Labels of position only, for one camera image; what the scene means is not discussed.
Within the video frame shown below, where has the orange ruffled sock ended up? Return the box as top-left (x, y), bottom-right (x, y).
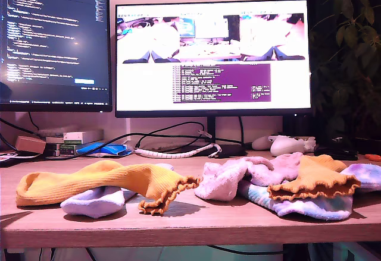
top-left (15, 159), bottom-right (203, 216)
top-left (267, 155), bottom-right (361, 202)

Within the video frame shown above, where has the white pale blue sock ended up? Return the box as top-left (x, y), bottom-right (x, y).
top-left (60, 162), bottom-right (175, 219)

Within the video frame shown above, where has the monitor showing white windows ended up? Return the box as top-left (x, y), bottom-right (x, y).
top-left (114, 0), bottom-right (313, 158)

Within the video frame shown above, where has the pink fluffy sock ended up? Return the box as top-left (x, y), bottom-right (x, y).
top-left (245, 151), bottom-right (305, 188)
top-left (194, 156), bottom-right (274, 202)

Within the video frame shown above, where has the white rounded controller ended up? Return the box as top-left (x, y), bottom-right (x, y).
top-left (251, 136), bottom-right (273, 151)

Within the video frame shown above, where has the blue plastic packet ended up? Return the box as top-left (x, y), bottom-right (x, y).
top-left (76, 141), bottom-right (134, 158)

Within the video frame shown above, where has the white game controller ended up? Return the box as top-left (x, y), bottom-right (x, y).
top-left (269, 135), bottom-right (317, 157)

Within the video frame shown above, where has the white green-labelled box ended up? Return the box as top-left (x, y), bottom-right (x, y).
top-left (63, 131), bottom-right (88, 145)

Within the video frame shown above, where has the dark green-labelled box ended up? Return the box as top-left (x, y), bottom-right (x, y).
top-left (44, 142), bottom-right (79, 157)

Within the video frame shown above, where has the black flat case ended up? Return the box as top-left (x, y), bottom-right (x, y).
top-left (314, 144), bottom-right (360, 161)

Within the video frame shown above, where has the pastel tie-dye sock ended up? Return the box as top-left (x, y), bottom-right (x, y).
top-left (339, 162), bottom-right (381, 193)
top-left (237, 179), bottom-right (354, 222)

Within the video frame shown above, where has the monitor showing dark code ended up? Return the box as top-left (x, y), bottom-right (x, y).
top-left (0, 0), bottom-right (113, 113)

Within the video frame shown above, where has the small brown box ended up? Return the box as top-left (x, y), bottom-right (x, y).
top-left (14, 135), bottom-right (47, 155)

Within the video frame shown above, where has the green potted plant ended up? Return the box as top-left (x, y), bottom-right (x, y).
top-left (309, 0), bottom-right (381, 152)

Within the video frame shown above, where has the black patterned pad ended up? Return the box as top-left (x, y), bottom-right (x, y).
top-left (0, 150), bottom-right (45, 168)

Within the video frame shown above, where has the looped black desk cable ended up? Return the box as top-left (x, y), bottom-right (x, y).
top-left (135, 120), bottom-right (207, 152)

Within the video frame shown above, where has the white spiral cable wrap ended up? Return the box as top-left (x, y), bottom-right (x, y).
top-left (133, 142), bottom-right (223, 159)

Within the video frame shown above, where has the white wall cable duct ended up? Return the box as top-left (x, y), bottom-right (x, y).
top-left (124, 117), bottom-right (132, 143)

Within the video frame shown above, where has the long black desk cable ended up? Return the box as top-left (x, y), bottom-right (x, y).
top-left (44, 131), bottom-right (248, 159)

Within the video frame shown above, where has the black cable under table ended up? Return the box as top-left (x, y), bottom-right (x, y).
top-left (208, 244), bottom-right (283, 256)

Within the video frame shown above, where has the black code monitor cable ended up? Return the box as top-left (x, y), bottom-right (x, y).
top-left (28, 111), bottom-right (40, 131)

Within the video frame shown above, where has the slanting black cable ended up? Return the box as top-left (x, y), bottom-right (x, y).
top-left (0, 117), bottom-right (39, 136)

